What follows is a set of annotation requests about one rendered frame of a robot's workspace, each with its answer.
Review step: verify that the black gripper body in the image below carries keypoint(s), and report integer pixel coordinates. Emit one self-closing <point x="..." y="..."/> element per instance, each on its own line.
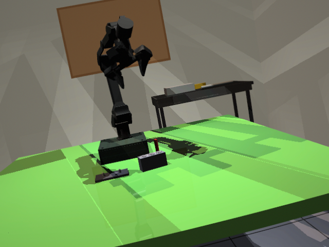
<point x="125" y="61"/>

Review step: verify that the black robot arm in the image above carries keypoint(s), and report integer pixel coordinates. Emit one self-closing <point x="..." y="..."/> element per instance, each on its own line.
<point x="117" y="33"/>

